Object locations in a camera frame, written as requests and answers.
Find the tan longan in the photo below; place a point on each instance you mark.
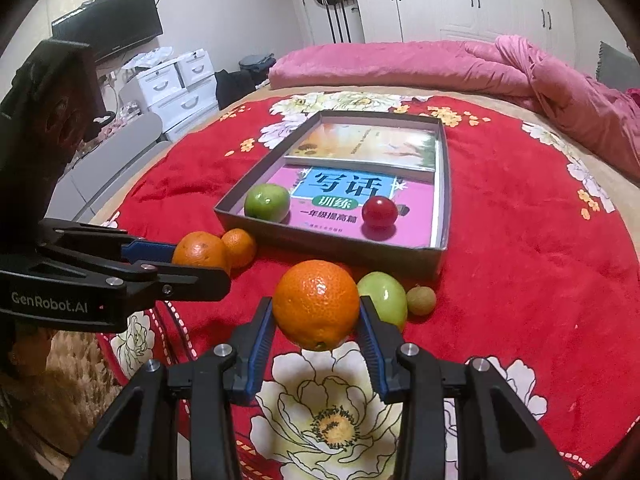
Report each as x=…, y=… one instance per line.
x=421, y=301

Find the red tomato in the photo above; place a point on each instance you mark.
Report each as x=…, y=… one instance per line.
x=379, y=212

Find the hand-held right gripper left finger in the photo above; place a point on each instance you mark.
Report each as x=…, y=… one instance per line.
x=260, y=345

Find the medium orange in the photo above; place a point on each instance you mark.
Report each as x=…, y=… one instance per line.
x=200, y=251

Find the pink book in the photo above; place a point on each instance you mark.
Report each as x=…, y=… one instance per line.
x=330, y=210

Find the landscape cover book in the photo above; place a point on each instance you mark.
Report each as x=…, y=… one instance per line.
x=360, y=145

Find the pink duvet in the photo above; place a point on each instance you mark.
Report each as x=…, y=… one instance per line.
x=400, y=65

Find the dark blue bag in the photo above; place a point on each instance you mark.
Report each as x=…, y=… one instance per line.
x=257, y=64

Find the white drawer chest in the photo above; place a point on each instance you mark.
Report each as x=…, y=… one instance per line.
x=187, y=107

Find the grey bench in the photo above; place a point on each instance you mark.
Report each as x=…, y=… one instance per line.
x=125, y=160

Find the large orange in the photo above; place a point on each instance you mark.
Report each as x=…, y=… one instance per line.
x=315, y=302

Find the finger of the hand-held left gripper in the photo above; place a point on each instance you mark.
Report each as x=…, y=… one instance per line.
x=200, y=285
x=150, y=251

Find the white wardrobe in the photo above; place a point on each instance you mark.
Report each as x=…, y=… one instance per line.
x=450, y=0

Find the grey pillow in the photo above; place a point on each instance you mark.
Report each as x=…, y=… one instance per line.
x=617, y=67

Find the red floral blanket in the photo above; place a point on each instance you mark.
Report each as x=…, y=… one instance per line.
x=500, y=260

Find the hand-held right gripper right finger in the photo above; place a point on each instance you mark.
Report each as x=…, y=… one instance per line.
x=372, y=350

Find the small orange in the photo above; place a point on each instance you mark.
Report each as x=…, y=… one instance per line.
x=242, y=247

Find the black television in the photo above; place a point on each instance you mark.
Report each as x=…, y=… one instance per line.
x=115, y=20

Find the green apple with sticker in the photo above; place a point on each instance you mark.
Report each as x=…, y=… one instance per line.
x=267, y=202

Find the grey cardboard box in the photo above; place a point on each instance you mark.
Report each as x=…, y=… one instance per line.
x=410, y=260

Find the brown rug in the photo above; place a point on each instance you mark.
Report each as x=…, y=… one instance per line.
x=60, y=385

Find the small white drawer box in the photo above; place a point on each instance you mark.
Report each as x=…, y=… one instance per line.
x=196, y=67
x=160, y=82

